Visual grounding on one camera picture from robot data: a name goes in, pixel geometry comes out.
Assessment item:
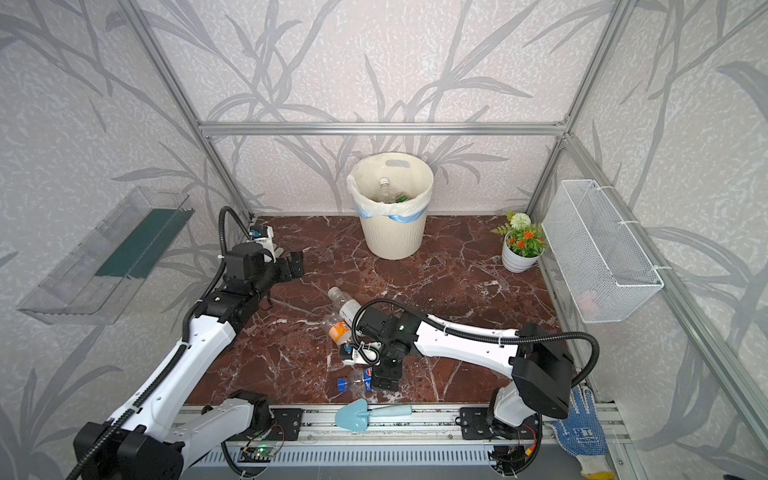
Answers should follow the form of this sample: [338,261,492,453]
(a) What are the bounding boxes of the clear bottle white cap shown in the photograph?
[379,177,396,204]

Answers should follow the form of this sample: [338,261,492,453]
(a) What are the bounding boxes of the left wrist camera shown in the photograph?
[248,223,278,262]

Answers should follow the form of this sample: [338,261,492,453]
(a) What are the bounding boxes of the white ribbed flower pot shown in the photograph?
[501,239,539,273]

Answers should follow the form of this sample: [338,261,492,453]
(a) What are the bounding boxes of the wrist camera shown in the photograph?
[339,342,381,366]
[248,223,278,262]

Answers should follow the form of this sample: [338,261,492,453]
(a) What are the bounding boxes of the green circuit board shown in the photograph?
[237,444,282,464]

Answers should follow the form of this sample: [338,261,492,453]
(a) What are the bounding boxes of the light blue garden trowel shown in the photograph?
[334,399,413,433]

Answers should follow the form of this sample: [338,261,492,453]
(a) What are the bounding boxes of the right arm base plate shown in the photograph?
[455,407,542,442]

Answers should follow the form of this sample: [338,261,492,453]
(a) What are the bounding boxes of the blue dotted work glove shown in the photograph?
[552,385,616,480]

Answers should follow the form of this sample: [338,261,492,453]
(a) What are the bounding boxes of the clear bottle white yellow label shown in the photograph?
[328,287,361,327]

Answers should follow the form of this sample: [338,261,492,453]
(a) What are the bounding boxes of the white wire mesh basket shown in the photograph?
[543,179,664,324]

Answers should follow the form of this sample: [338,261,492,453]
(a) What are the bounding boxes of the crushed clear bottle blue label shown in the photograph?
[337,367,372,396]

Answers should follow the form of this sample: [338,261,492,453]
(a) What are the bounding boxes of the artificial green flower plant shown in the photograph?
[491,211,547,258]

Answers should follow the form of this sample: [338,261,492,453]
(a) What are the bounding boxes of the translucent white bin liner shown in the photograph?
[346,152,434,224]

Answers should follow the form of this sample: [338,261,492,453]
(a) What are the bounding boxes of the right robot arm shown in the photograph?
[340,299,600,439]

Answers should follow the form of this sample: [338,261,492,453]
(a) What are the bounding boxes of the white ribbed trash bin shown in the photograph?
[346,152,436,262]

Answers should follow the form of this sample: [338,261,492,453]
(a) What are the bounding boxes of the clear bottle orange label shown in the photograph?
[325,317,351,345]

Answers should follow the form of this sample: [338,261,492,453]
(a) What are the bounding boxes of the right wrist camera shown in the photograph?
[339,342,381,366]

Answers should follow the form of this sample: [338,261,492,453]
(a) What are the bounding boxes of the clear wall shelf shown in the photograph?
[17,187,194,326]

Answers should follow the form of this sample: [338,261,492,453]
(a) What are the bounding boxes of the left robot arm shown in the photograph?
[68,206,303,479]

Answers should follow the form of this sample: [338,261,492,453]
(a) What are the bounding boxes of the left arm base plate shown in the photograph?
[229,407,304,442]

